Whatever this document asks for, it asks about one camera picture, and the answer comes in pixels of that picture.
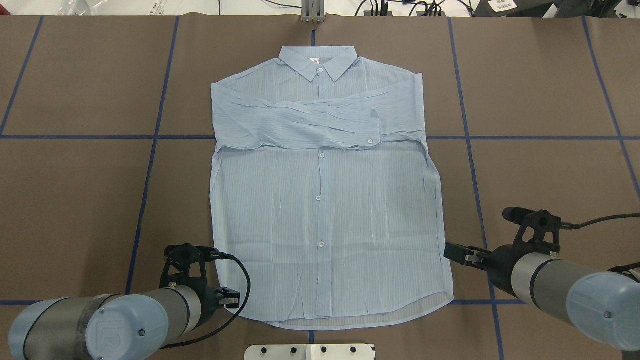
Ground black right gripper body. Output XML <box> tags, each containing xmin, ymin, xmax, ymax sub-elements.
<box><xmin>467</xmin><ymin>244</ymin><xmax>526</xmax><ymax>297</ymax></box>

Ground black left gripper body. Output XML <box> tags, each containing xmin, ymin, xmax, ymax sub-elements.
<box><xmin>187</xmin><ymin>285</ymin><xmax>226</xmax><ymax>330</ymax></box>

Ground light blue button-up shirt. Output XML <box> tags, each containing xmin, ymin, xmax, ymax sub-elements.
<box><xmin>209</xmin><ymin>47</ymin><xmax>454</xmax><ymax>331</ymax></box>

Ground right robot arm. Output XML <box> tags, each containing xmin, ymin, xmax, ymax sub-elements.
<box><xmin>444</xmin><ymin>243</ymin><xmax>640</xmax><ymax>354</ymax></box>

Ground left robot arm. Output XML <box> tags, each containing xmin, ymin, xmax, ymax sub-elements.
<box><xmin>7</xmin><ymin>285</ymin><xmax>241</xmax><ymax>360</ymax></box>

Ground right orange-port USB hub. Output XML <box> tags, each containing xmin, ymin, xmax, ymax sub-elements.
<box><xmin>408</xmin><ymin>0</ymin><xmax>446</xmax><ymax>18</ymax></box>

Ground dark grey labelled box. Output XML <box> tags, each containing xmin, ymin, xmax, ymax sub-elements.
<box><xmin>473</xmin><ymin>0</ymin><xmax>554</xmax><ymax>18</ymax></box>

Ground clear plastic bag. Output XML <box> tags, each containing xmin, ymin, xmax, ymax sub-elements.
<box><xmin>58</xmin><ymin>0</ymin><xmax>167</xmax><ymax>16</ymax></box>

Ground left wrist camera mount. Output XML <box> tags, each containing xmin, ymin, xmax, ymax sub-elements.
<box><xmin>159</xmin><ymin>243</ymin><xmax>236</xmax><ymax>291</ymax></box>

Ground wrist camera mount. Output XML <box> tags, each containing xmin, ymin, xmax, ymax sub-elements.
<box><xmin>502</xmin><ymin>207</ymin><xmax>562</xmax><ymax>255</ymax></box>
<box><xmin>159</xmin><ymin>243</ymin><xmax>236</xmax><ymax>291</ymax></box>

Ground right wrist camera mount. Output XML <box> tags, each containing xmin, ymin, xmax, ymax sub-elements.
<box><xmin>502</xmin><ymin>207</ymin><xmax>562</xmax><ymax>255</ymax></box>

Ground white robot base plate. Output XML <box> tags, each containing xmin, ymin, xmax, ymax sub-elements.
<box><xmin>244</xmin><ymin>343</ymin><xmax>377</xmax><ymax>360</ymax></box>

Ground grey aluminium frame post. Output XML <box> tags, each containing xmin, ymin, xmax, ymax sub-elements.
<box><xmin>301</xmin><ymin>0</ymin><xmax>326</xmax><ymax>23</ymax></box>

